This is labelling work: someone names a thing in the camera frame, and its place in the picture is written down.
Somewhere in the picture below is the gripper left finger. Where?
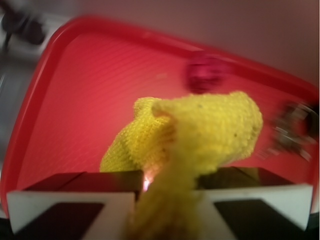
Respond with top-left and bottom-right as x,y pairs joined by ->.
6,170 -> 144,240

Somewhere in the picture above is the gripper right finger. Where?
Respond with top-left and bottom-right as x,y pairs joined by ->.
196,167 -> 313,240

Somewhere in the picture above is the orange plastic tray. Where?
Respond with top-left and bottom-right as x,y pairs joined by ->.
0,16 -> 319,205

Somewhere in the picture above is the bunch of metal keys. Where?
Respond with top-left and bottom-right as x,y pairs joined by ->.
257,102 -> 320,162

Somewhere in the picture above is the yellow microfiber cloth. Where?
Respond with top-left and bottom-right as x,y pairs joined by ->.
99,91 -> 263,240

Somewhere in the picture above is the crumpled red cloth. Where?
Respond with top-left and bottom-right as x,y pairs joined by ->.
184,51 -> 233,95

